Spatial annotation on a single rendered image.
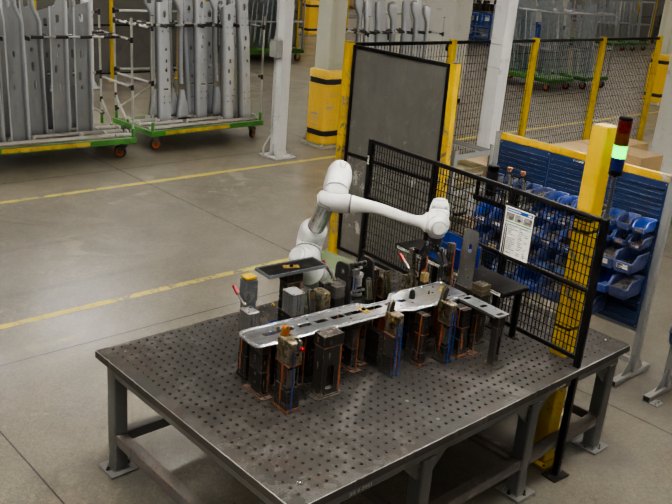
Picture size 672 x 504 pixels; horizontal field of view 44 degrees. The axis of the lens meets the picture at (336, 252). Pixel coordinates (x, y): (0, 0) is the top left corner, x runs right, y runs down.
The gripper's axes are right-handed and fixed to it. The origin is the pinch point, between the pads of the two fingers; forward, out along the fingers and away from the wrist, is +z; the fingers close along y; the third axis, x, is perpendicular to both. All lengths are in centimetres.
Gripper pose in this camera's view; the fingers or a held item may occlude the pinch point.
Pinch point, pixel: (431, 271)
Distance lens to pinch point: 455.8
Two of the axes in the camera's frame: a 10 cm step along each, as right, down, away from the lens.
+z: -0.7, 9.3, 3.5
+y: 6.1, 3.2, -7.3
